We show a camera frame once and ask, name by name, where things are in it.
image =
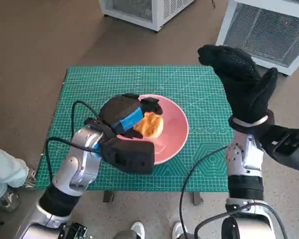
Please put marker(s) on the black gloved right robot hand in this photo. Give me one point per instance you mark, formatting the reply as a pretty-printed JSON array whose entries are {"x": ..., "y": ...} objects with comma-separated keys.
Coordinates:
[{"x": 246, "y": 89}]

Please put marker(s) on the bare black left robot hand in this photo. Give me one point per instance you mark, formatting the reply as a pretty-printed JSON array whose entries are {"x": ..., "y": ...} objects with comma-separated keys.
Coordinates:
[{"x": 119, "y": 109}]

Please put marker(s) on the long grooved toy bread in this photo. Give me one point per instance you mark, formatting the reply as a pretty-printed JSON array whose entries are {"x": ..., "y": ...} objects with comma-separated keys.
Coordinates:
[{"x": 152, "y": 125}]

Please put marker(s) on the pink bowl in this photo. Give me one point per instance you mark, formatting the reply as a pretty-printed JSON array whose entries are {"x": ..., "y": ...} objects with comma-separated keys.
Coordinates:
[{"x": 174, "y": 132}]

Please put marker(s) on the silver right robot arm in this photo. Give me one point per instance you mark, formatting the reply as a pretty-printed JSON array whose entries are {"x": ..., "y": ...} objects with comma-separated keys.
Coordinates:
[{"x": 244, "y": 159}]

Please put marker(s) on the green cutting mat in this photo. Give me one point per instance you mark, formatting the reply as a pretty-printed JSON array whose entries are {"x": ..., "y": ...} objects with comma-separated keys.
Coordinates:
[{"x": 89, "y": 82}]

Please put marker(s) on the large white mesh cabinet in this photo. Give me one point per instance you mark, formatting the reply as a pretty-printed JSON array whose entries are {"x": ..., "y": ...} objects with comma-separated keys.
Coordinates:
[{"x": 261, "y": 32}]

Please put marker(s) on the small white mesh cabinet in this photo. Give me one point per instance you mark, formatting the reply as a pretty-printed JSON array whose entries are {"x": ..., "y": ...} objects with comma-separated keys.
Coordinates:
[{"x": 159, "y": 12}]

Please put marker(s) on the white shoe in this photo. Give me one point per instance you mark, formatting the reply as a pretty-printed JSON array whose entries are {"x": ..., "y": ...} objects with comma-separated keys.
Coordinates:
[
  {"x": 178, "y": 230},
  {"x": 137, "y": 230}
]

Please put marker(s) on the person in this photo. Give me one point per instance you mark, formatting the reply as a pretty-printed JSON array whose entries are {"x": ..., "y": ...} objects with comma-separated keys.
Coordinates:
[{"x": 5, "y": 169}]

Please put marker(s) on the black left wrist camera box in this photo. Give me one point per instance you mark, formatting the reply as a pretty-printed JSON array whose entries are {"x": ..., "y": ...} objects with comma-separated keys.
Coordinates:
[{"x": 132, "y": 154}]

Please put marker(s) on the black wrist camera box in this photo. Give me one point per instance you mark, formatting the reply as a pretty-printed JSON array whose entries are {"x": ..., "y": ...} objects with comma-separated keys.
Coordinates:
[
  {"x": 132, "y": 154},
  {"x": 289, "y": 147}
]

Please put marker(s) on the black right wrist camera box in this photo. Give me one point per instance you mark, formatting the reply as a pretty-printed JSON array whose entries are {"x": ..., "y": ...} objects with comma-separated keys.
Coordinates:
[{"x": 289, "y": 147}]

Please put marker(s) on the dark table leg bracket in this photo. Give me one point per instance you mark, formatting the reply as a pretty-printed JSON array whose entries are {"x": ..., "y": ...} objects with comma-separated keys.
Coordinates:
[
  {"x": 108, "y": 196},
  {"x": 196, "y": 198}
]

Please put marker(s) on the black device with silver frame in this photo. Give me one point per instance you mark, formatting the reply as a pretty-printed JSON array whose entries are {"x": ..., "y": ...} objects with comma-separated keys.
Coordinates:
[{"x": 74, "y": 230}]

